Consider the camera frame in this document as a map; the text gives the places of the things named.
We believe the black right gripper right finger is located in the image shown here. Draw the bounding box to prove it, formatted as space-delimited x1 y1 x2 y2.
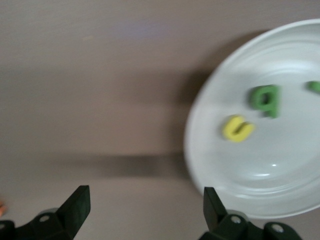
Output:
199 186 304 240

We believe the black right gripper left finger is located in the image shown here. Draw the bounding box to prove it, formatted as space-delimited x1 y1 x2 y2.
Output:
0 184 91 240

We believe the yellow foam letter u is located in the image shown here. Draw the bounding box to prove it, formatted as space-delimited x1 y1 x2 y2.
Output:
222 114 256 143

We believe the green foam letter q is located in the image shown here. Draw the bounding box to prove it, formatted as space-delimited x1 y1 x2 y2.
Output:
248 84 282 118

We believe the green foam letter l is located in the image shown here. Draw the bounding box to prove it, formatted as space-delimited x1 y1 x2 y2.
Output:
305 80 320 95

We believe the beige round plate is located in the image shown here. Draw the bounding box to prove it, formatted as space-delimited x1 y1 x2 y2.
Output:
183 18 320 221

